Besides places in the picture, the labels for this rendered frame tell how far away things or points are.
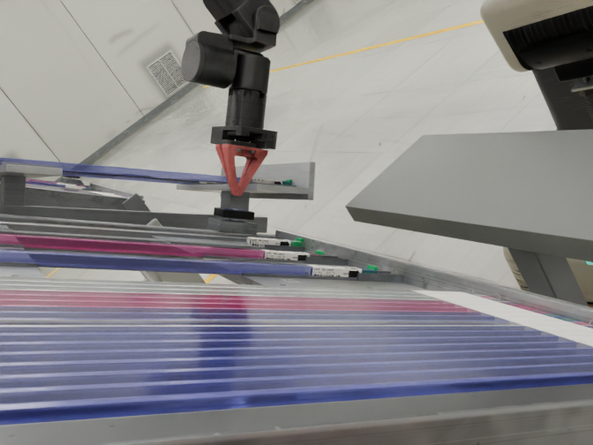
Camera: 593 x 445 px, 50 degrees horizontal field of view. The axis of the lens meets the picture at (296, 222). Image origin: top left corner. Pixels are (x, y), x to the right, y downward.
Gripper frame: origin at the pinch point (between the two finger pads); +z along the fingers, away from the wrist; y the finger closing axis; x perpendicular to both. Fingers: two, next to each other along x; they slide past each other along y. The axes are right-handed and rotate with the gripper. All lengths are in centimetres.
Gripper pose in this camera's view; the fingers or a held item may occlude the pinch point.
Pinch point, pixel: (236, 190)
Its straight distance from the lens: 95.1
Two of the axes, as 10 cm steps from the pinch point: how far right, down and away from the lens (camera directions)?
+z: -1.2, 9.9, 0.7
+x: 8.6, 0.7, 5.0
